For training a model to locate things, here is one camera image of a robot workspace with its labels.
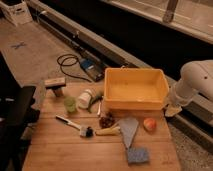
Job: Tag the black white brush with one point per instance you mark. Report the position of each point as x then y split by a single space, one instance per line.
84 131

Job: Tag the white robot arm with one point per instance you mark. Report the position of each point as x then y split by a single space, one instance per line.
196 77

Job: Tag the green plastic cup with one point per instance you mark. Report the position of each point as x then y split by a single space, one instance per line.
70 104

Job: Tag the metal spoon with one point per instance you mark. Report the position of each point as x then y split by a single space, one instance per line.
99 107

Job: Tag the yellow plastic bin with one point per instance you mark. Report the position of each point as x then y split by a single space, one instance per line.
135 88

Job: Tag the blue black power device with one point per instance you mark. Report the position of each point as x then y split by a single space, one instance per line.
93 69

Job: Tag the white cylindrical container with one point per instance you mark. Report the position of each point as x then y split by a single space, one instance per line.
84 99

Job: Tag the brown pinecone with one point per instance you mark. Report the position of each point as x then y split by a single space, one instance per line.
106 121

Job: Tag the grey blue cloth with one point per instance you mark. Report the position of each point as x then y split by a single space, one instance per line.
128 127

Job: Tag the wooden block stamp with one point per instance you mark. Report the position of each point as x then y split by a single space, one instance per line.
56 85

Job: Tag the orange toy peach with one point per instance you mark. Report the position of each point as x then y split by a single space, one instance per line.
150 124

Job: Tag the blue sponge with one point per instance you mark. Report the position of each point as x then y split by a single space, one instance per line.
137 155

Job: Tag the black chair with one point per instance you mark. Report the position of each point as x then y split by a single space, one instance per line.
16 113

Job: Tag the white cardboard box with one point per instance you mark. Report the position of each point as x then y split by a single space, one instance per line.
17 14

